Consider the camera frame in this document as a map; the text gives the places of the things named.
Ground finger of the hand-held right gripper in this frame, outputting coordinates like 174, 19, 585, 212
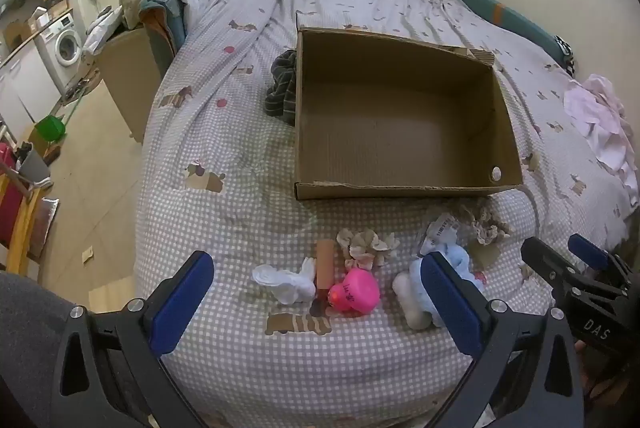
520, 237, 583, 296
567, 233, 636, 289

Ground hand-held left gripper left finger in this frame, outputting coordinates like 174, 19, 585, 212
50, 250, 216, 428

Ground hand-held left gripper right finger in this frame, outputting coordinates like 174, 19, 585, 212
420, 250, 586, 428

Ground light blue plush toy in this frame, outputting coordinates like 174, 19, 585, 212
392, 244, 486, 331

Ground pink rubber duck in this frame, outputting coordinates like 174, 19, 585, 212
327, 268, 381, 317

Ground white sock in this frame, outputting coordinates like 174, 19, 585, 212
251, 257, 318, 305

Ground cardboard box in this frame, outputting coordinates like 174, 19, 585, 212
294, 26, 524, 201

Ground brown cardboard piece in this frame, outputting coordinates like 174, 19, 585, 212
467, 243, 503, 271

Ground white paper tag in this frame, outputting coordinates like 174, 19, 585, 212
419, 215, 461, 253

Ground bed with checked sheet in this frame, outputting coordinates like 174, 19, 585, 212
134, 0, 640, 428

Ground pale pink cloth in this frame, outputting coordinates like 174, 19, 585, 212
564, 74, 640, 209

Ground yellow wooden chair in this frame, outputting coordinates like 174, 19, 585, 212
0, 165, 46, 275

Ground grey bin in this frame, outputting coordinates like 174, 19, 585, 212
17, 150, 52, 185

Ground black white patterned cloth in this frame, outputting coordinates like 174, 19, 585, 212
554, 36, 577, 76

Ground wooden bedside cabinet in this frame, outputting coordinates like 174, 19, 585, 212
97, 28, 163, 143

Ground dark striped cloth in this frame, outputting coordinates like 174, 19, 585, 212
265, 49, 299, 126

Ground teal bolster pillow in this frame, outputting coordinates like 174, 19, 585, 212
452, 0, 568, 68

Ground white kitchen cabinet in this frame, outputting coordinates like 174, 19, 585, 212
0, 40, 51, 139

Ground teal and orange folded blankets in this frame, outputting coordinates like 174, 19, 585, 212
139, 0, 188, 58

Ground white washing machine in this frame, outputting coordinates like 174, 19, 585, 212
37, 12, 83, 93

